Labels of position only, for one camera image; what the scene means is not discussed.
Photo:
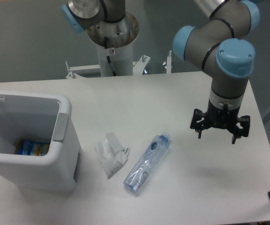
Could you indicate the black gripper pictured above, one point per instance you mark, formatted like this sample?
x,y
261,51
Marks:
x,y
222,119

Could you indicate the white push-lid trash can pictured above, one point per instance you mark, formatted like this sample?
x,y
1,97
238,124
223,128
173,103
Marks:
x,y
40,117

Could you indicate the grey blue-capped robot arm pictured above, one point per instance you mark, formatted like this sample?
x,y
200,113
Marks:
x,y
218,49

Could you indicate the clear plastic water bottle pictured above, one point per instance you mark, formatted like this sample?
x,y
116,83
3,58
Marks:
x,y
147,163

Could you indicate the crumpled white plastic wrapper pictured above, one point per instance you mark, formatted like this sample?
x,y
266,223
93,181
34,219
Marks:
x,y
111,154

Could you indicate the blue snack package in bin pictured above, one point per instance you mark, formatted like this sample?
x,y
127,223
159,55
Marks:
x,y
32,147

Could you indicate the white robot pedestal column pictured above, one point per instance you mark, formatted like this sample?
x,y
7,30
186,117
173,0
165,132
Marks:
x,y
114,45

